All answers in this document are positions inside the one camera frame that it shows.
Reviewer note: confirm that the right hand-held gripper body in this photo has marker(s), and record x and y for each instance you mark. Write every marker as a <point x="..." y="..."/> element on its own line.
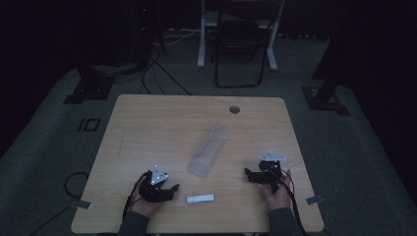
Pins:
<point x="271" y="170"/>

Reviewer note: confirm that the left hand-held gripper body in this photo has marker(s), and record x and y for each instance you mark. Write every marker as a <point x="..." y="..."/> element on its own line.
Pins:
<point x="151" y="192"/>

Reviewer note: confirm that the person's left hand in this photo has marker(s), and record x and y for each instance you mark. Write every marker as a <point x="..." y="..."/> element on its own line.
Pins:
<point x="142" y="206"/>

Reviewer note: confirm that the person's right hand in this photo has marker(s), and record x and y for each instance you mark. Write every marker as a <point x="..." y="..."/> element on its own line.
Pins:
<point x="279" y="198"/>

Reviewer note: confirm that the small white tube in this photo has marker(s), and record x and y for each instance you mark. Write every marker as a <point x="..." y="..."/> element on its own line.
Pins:
<point x="200" y="199"/>

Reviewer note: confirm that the clear plastic bag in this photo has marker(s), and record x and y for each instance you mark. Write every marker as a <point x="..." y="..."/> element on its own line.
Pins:
<point x="208" y="149"/>

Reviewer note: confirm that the grey tape strip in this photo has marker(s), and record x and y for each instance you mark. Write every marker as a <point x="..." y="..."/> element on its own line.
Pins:
<point x="315" y="199"/>
<point x="81" y="204"/>

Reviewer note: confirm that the round table grommet hole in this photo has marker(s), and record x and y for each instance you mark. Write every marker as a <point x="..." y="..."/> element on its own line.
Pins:
<point x="234" y="109"/>

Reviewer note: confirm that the black folding chair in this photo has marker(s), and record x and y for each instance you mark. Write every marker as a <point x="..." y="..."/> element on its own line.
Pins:
<point x="241" y="42"/>

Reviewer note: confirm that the black stand with base plate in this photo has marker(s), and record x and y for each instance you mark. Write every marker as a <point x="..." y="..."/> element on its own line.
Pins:
<point x="90" y="86"/>
<point x="324" y="96"/>

